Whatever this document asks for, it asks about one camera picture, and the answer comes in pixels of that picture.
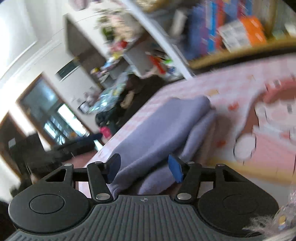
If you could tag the white wooden bookshelf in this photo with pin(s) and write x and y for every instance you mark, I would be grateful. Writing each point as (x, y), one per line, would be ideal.
(161, 37)

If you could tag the dark green cloth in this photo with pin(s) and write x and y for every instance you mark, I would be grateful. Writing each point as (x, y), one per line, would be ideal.
(106, 120)

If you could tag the dark green wall board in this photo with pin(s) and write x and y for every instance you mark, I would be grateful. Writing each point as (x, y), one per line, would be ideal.
(67, 71)

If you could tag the row of blue books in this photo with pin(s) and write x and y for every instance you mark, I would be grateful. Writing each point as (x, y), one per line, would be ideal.
(203, 27)

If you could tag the white fluffy beaded charm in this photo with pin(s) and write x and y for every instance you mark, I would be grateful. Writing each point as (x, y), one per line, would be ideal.
(261, 223)

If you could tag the iridescent plastic wrap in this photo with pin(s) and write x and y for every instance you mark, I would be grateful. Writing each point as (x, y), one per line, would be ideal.
(108, 95)

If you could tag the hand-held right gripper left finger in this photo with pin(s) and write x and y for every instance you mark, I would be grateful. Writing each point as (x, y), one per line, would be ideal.
(113, 169)

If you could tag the lavender knit garment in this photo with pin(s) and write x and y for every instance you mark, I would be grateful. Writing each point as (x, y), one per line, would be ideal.
(161, 129)

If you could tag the red tassel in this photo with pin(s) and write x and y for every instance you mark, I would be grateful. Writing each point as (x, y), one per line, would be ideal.
(158, 64)

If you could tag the pink checkered tablecloth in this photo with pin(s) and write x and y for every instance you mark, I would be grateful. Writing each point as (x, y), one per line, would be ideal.
(242, 92)

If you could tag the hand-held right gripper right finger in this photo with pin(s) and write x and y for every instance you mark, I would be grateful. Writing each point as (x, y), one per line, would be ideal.
(175, 169)

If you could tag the orange and white box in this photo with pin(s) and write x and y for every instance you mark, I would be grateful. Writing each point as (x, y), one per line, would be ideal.
(245, 32)

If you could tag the pink bag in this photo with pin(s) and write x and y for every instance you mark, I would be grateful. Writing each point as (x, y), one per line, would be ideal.
(105, 131)

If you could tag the glass door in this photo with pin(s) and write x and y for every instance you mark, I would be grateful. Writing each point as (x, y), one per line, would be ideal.
(46, 104)

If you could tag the black case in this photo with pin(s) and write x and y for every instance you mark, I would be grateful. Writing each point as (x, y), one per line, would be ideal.
(143, 97)

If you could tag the black chair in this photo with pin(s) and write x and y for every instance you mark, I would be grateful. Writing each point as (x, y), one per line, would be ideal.
(34, 150)

